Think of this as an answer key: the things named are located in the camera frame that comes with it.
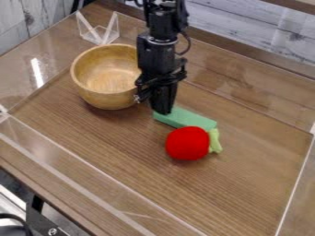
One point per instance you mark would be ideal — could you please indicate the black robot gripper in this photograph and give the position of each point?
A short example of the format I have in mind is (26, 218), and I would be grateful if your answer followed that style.
(161, 71)

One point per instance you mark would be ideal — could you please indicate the green rectangular block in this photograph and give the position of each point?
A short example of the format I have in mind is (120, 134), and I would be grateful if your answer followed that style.
(180, 118)

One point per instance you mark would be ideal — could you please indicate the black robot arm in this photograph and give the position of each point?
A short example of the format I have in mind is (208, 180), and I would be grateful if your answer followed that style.
(165, 19)

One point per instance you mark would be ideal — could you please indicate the light wooden bowl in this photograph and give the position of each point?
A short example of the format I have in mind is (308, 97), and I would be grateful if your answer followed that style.
(102, 73)

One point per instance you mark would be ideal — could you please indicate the red plush apple toy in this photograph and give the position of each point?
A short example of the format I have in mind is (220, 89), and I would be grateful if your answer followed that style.
(190, 143)

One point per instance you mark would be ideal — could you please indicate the clear acrylic front barrier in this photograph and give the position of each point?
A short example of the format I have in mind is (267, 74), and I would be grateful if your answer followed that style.
(106, 207)

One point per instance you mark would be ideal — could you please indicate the clear acrylic corner bracket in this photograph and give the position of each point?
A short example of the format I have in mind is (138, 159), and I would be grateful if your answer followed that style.
(98, 35)

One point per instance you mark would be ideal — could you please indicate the black table leg bracket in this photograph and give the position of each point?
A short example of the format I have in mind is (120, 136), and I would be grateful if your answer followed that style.
(37, 222)

